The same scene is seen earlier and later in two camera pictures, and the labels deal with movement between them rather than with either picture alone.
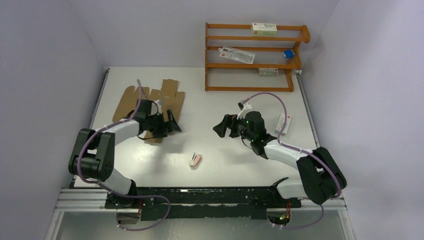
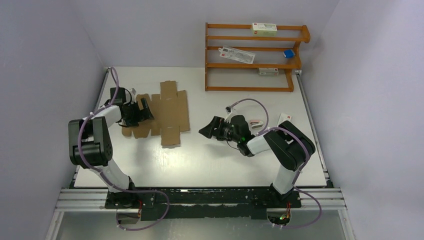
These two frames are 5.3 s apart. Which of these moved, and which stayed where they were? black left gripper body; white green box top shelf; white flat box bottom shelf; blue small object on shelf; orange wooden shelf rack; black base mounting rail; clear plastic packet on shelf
Moved: black left gripper body
Stayed: clear plastic packet on shelf; white green box top shelf; black base mounting rail; orange wooden shelf rack; blue small object on shelf; white flat box bottom shelf
